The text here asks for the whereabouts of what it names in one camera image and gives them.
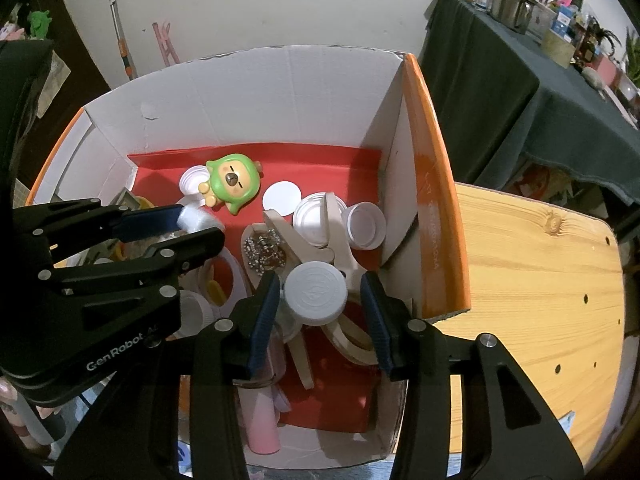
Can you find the orange cardboard box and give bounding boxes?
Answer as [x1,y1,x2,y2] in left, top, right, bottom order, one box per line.
[24,44,472,470]

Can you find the dark green clothed table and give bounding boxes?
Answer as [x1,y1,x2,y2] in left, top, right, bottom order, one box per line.
[421,0,639,203]

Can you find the potted snake plant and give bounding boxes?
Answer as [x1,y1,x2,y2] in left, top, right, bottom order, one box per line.
[626,29,640,88]

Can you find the white bottle cap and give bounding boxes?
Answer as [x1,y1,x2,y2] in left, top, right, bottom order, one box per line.
[177,205,226,234]

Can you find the large white printed lid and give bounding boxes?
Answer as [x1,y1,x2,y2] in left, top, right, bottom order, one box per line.
[262,181,302,217]

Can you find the large white jar lid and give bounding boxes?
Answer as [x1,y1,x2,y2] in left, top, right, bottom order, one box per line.
[283,261,348,326]

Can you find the orange handled broom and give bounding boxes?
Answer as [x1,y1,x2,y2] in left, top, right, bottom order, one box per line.
[108,0,137,80]

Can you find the green bear figurine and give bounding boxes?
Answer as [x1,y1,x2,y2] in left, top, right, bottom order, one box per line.
[198,153,262,216]

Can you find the steel pot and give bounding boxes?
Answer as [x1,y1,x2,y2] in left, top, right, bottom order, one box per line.
[489,0,536,35]

